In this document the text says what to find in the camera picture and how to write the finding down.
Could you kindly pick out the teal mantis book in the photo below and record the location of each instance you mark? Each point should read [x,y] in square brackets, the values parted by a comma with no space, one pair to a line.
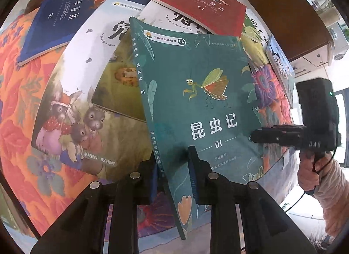
[204,106]

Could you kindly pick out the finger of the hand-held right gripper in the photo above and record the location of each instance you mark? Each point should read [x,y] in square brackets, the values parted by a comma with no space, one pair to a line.
[272,134]

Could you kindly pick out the brown wooden cabinet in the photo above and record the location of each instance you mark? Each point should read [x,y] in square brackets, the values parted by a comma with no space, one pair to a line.
[286,16]

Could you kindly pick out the white book with dressed rabbits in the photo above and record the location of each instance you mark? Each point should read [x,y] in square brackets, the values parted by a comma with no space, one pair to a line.
[81,65]

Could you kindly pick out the light blue picture book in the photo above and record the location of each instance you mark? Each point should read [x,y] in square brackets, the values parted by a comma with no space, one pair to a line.
[282,65]

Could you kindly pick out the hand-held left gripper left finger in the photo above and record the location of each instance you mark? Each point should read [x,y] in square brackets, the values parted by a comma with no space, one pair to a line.
[154,185]

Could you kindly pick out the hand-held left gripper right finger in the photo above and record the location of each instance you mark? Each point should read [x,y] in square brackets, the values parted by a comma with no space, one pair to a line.
[192,174]

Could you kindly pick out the navy blue book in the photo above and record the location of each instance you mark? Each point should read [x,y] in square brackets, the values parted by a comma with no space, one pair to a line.
[68,24]

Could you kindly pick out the red book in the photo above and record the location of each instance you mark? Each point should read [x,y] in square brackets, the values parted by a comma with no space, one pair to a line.
[212,11]

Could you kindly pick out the person's right hand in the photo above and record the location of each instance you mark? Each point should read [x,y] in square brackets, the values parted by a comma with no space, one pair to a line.
[305,174]

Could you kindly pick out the white book with yellowish picture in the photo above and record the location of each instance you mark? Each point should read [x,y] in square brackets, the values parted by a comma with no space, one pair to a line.
[122,84]
[255,41]

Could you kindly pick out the floral orange mat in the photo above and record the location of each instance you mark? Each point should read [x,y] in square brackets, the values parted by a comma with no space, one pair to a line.
[21,123]

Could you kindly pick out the person's right forearm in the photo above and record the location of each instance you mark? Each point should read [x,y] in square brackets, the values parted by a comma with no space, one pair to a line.
[335,196]

